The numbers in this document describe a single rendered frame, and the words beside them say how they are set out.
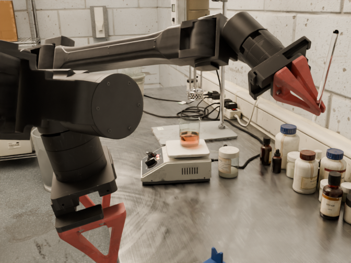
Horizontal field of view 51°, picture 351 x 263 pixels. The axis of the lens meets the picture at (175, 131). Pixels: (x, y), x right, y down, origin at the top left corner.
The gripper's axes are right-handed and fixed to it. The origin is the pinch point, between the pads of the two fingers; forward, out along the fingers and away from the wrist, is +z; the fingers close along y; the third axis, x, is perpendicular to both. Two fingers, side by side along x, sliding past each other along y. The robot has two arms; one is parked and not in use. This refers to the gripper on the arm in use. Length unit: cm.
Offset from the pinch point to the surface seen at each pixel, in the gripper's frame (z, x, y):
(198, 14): -68, -46, -15
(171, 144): -34, -50, 17
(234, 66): -76, -98, -31
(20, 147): -174, -183, 110
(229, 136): -38, -78, -4
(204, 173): -21, -51, 14
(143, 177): -28, -46, 29
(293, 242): 8.7, -37.0, 8.2
